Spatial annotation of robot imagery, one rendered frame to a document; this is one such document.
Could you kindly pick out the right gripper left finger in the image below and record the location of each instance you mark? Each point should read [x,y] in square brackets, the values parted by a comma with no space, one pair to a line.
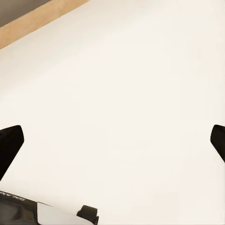
[11,140]

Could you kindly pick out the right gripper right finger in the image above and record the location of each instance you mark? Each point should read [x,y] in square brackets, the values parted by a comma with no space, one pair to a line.
[217,139]

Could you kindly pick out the cabinet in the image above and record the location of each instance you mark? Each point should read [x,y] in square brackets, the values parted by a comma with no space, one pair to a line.
[13,9]

